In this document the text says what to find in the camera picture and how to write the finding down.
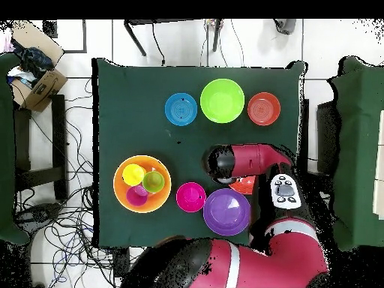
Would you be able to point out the black bench stand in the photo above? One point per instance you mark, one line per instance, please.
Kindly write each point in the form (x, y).
(58, 144)

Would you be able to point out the purple bowl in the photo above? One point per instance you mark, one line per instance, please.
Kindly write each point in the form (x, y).
(227, 212)

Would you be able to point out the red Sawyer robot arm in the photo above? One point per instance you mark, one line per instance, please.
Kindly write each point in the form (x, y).
(255, 264)

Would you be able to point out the wide red bowl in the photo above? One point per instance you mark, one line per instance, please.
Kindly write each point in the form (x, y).
(244, 186)

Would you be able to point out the cardboard box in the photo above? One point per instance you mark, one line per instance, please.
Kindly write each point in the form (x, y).
(45, 87)

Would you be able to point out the green bowl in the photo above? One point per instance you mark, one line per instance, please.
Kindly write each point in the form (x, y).
(222, 100)

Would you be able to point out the green covered table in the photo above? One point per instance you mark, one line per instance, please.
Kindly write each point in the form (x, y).
(7, 150)
(354, 150)

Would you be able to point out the person's foot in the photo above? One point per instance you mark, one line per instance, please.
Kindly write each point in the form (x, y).
(285, 26)

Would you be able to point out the green cup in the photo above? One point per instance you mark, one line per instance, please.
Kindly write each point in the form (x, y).
(153, 182)

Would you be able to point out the blue bowl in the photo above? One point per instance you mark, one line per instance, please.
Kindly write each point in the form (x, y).
(181, 109)

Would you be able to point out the large orange bowl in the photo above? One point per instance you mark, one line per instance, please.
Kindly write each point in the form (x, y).
(159, 201)

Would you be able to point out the black chair base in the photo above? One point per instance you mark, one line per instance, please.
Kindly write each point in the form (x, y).
(39, 214)

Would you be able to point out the black metal table frame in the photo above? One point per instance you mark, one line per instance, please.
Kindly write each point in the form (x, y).
(135, 37)

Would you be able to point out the dark green table cloth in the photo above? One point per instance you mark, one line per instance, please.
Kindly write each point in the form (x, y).
(150, 84)

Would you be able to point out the pink bowl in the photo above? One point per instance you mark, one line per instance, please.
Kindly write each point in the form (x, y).
(191, 197)

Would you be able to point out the yellow cup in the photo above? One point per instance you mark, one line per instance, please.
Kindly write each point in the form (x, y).
(133, 174)

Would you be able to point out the purple cup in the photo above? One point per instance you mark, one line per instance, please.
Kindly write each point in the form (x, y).
(135, 198)

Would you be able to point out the small orange bowl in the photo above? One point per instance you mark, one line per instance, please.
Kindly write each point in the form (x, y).
(264, 108)

